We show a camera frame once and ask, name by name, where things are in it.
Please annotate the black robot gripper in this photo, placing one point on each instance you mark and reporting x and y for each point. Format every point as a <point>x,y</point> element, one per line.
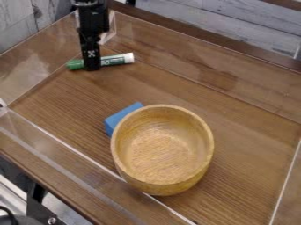
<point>92,24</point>

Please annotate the black metal table frame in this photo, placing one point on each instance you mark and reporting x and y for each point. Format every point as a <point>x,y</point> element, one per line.
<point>36,210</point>

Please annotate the brown wooden bowl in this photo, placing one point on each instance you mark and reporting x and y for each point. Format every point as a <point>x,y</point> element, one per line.
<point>162,148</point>

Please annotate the green and white marker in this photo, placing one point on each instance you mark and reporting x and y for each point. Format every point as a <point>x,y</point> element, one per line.
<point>109,60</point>

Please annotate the blue rectangular block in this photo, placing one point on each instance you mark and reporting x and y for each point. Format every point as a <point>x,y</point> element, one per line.
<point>113,119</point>

